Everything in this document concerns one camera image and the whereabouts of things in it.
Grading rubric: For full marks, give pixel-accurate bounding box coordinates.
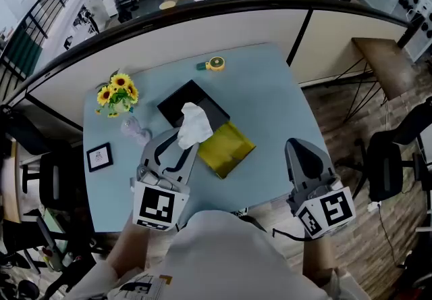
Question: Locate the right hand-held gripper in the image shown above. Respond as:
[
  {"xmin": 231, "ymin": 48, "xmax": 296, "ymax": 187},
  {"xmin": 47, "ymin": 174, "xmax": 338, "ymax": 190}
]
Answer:
[{"xmin": 285, "ymin": 138, "xmax": 357, "ymax": 239}]

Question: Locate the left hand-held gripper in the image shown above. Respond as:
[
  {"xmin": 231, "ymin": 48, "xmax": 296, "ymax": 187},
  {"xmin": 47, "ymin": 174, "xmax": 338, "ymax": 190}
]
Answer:
[{"xmin": 132, "ymin": 128, "xmax": 200, "ymax": 233}]

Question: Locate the white tissue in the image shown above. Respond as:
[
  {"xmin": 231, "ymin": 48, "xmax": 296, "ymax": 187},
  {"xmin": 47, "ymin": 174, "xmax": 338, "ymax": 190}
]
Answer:
[{"xmin": 177, "ymin": 101, "xmax": 214, "ymax": 150}]

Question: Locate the black box with yellow interior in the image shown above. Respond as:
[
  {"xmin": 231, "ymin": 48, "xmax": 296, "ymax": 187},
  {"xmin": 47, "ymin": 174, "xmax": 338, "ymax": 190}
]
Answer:
[{"xmin": 157, "ymin": 79, "xmax": 257, "ymax": 180}]

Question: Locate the person's left forearm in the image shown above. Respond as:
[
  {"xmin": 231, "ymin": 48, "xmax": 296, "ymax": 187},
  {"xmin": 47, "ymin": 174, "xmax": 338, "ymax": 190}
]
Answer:
[{"xmin": 106, "ymin": 216, "xmax": 151, "ymax": 279}]

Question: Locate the person's right forearm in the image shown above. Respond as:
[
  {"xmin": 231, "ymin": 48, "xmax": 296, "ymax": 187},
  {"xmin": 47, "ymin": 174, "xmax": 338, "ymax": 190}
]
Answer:
[{"xmin": 302, "ymin": 236, "xmax": 337, "ymax": 279}]

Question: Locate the small purple dumbbell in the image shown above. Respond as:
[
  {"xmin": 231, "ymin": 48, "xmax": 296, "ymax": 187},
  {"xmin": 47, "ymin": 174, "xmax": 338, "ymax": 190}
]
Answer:
[{"xmin": 120, "ymin": 116, "xmax": 152, "ymax": 147}]

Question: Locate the black framed picture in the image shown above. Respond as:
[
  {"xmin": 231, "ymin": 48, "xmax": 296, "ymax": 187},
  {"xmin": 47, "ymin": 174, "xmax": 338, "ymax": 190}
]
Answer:
[{"xmin": 86, "ymin": 142, "xmax": 114, "ymax": 173}]

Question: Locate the black office chair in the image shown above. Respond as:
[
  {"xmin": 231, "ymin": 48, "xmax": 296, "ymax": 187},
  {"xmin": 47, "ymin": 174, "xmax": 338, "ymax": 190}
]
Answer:
[
  {"xmin": 22, "ymin": 143, "xmax": 85, "ymax": 208},
  {"xmin": 337, "ymin": 95, "xmax": 432, "ymax": 203}
]

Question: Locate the potted sunflower bouquet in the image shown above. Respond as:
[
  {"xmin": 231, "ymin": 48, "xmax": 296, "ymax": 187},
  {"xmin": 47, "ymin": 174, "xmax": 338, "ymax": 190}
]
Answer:
[{"xmin": 94, "ymin": 70, "xmax": 140, "ymax": 119}]

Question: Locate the yellow and green handheld fan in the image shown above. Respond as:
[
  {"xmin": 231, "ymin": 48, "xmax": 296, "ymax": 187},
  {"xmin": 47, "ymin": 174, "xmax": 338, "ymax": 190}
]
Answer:
[{"xmin": 196, "ymin": 57, "xmax": 226, "ymax": 72}]

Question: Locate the person's beige shirt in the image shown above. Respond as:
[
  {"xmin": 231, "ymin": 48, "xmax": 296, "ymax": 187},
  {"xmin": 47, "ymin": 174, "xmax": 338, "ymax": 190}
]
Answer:
[{"xmin": 63, "ymin": 209, "xmax": 369, "ymax": 300}]

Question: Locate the brown wooden side desk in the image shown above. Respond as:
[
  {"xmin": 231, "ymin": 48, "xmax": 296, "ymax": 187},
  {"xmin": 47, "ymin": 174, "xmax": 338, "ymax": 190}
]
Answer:
[{"xmin": 342, "ymin": 37, "xmax": 418, "ymax": 124}]

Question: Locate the light wooden desk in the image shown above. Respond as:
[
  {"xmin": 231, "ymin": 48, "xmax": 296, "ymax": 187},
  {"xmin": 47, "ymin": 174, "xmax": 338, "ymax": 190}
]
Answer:
[{"xmin": 0, "ymin": 139, "xmax": 23, "ymax": 224}]

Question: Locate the black metal railing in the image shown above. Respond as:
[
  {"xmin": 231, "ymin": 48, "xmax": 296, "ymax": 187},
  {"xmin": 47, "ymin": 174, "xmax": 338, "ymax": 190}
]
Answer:
[{"xmin": 0, "ymin": 0, "xmax": 99, "ymax": 90}]

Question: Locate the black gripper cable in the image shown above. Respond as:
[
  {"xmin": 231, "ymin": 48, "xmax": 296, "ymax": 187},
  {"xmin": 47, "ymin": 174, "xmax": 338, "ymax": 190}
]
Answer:
[{"xmin": 271, "ymin": 228, "xmax": 306, "ymax": 243}]

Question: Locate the black floor cable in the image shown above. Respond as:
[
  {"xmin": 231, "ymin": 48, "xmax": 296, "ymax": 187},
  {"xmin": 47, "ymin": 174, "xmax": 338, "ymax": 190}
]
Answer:
[{"xmin": 377, "ymin": 205, "xmax": 402, "ymax": 266}]

